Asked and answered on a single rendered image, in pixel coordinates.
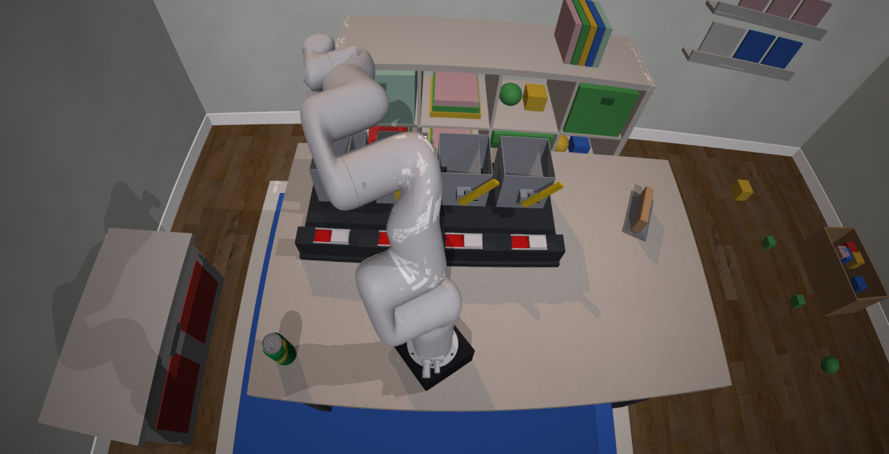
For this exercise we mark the green drink can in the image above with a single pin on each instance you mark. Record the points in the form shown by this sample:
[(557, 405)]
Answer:
[(278, 348)]

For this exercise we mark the sanding float with wooden handle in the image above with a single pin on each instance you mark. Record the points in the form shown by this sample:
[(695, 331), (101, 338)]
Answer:
[(636, 222)]

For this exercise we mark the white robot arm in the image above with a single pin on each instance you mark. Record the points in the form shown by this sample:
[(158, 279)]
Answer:
[(404, 289)]

